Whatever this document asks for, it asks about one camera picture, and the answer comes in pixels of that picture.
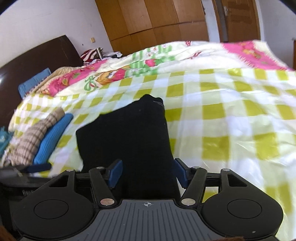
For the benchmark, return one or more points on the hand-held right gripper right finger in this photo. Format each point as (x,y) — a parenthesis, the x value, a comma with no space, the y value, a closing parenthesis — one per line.
(180,172)

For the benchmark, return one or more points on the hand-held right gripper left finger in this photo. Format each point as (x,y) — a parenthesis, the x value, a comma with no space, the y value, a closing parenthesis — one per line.
(115,173)

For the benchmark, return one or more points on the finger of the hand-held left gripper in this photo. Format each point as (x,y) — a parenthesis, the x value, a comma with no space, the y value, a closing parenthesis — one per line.
(38,168)

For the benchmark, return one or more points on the black garment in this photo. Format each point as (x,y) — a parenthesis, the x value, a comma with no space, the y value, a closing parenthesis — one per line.
(129,139)

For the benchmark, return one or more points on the white clothes pile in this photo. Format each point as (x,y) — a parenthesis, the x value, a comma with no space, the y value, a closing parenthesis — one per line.
(113,55)

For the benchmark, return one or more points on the beige striped knitted garment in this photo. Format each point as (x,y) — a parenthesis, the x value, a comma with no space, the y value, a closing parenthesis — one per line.
(30,139)

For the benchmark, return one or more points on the blue knitted garment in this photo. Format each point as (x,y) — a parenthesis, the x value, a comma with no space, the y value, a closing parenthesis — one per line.
(52,139)

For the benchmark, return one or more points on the teal cloth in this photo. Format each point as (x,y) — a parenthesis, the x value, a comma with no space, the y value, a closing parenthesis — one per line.
(5,141)

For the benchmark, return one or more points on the checked floral quilt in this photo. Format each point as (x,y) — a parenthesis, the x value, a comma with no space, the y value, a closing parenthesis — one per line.
(219,111)

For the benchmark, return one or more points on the blue pillow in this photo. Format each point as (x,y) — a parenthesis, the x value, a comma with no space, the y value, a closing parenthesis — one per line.
(32,83)

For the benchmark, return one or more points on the beige blanket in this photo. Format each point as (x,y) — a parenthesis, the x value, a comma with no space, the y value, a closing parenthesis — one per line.
(57,76)

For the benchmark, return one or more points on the dark brown headboard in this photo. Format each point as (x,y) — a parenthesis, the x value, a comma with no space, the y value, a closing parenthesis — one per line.
(27,62)

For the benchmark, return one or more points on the red white striped cloth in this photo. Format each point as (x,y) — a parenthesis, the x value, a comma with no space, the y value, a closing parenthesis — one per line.
(89,55)

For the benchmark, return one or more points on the metal bottle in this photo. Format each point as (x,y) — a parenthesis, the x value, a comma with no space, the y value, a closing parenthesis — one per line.
(100,53)

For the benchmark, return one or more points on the wooden wardrobe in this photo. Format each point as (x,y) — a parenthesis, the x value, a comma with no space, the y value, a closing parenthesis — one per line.
(157,20)

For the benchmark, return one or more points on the wooden door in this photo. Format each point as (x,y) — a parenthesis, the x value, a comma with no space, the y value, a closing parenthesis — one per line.
(240,20)

